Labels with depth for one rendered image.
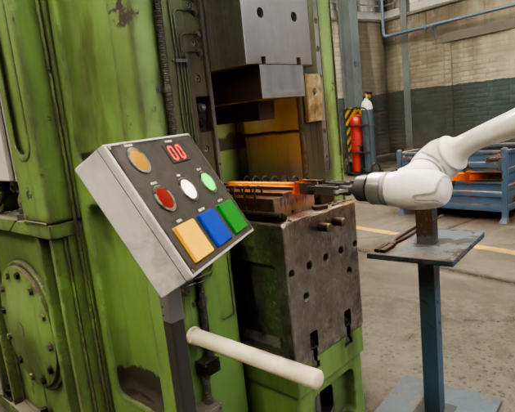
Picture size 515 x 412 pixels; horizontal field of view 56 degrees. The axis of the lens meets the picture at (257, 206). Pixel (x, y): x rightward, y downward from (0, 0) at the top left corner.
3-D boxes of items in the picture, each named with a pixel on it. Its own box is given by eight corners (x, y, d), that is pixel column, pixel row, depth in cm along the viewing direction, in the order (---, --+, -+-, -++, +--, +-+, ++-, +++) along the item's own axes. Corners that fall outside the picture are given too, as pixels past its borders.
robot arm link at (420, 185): (385, 216, 128) (406, 192, 136) (444, 219, 117) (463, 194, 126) (377, 179, 124) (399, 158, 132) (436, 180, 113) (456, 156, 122)
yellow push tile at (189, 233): (215, 249, 93) (193, 217, 93) (199, 261, 86) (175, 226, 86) (208, 254, 94) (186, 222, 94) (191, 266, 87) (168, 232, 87)
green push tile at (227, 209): (248, 225, 112) (230, 198, 112) (237, 233, 105) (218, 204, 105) (243, 228, 113) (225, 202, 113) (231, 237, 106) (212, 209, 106)
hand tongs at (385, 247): (434, 216, 218) (434, 212, 218) (444, 216, 215) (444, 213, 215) (373, 252, 173) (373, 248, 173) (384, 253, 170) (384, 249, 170)
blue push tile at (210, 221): (233, 236, 103) (213, 207, 102) (220, 246, 96) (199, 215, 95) (227, 240, 103) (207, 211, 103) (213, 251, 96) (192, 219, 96)
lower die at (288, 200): (315, 207, 158) (312, 181, 156) (275, 221, 143) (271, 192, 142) (226, 202, 186) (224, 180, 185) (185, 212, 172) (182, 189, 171)
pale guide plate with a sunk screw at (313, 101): (324, 120, 179) (320, 73, 176) (310, 122, 173) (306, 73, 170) (320, 120, 181) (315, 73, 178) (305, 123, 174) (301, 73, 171)
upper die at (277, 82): (305, 96, 151) (302, 64, 150) (262, 99, 137) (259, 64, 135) (215, 108, 180) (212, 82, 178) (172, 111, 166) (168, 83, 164)
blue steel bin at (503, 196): (539, 207, 509) (539, 138, 496) (507, 224, 458) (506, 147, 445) (433, 201, 599) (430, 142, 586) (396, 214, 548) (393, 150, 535)
